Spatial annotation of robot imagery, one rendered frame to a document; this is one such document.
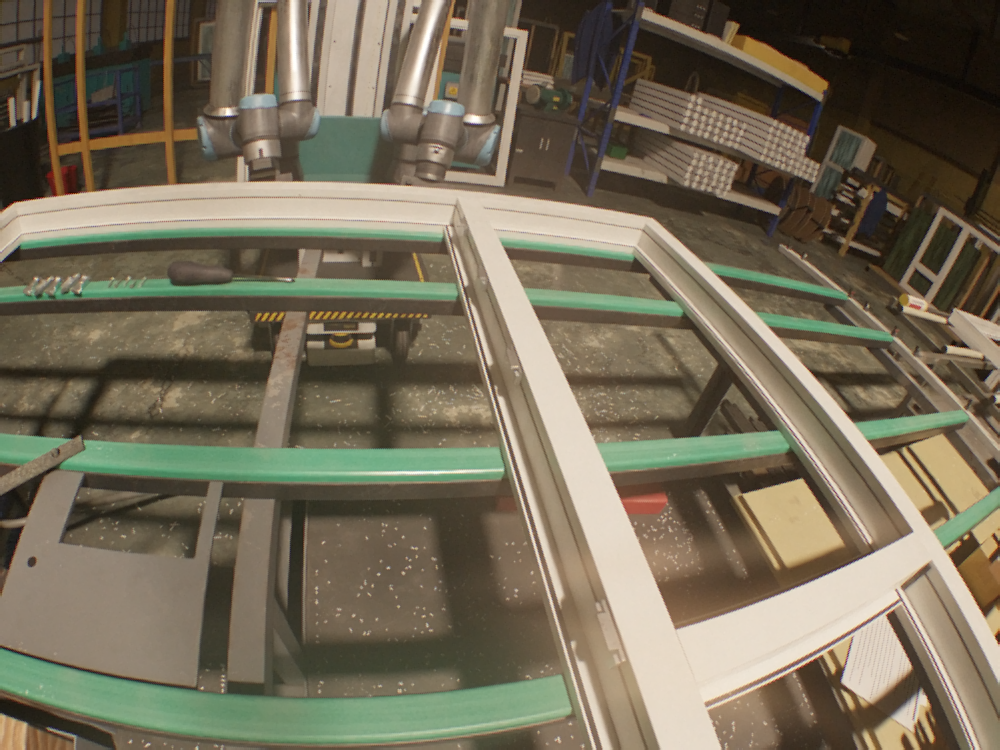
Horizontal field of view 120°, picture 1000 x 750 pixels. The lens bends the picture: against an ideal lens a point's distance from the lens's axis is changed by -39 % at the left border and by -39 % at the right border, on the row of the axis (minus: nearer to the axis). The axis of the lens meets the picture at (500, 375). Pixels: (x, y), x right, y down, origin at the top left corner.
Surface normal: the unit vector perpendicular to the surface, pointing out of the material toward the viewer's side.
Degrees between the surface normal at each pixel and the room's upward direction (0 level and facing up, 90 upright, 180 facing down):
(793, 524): 0
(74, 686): 0
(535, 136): 90
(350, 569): 0
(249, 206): 90
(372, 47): 90
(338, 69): 90
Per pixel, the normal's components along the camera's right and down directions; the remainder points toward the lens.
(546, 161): 0.20, 0.64
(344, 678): 0.18, -0.77
